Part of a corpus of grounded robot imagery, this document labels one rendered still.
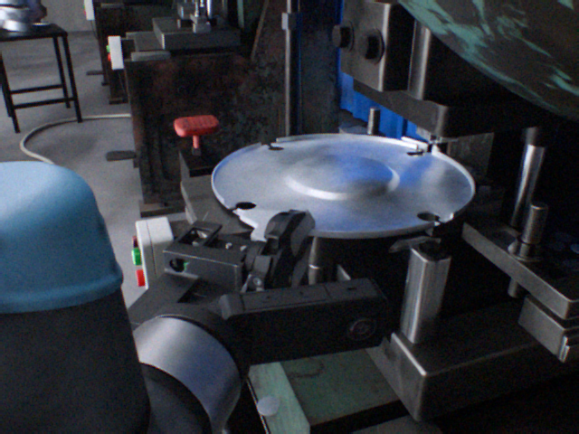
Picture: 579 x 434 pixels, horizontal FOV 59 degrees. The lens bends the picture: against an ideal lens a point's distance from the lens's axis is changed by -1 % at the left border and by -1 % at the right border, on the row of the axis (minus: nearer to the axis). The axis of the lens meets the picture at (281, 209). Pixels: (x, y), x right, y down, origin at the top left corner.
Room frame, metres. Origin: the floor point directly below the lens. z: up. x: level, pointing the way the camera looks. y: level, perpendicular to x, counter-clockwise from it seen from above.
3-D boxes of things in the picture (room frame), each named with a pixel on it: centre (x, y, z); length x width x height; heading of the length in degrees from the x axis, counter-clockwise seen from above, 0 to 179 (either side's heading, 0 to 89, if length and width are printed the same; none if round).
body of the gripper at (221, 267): (0.30, 0.04, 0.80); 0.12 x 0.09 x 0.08; 161
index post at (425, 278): (0.37, -0.13, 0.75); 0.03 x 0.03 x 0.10; 19
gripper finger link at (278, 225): (0.34, 0.00, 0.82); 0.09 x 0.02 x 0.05; 161
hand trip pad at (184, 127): (0.81, 0.14, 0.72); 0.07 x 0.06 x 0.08; 109
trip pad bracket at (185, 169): (0.80, 0.13, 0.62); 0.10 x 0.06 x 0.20; 19
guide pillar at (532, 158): (0.52, -0.27, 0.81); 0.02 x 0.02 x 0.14; 19
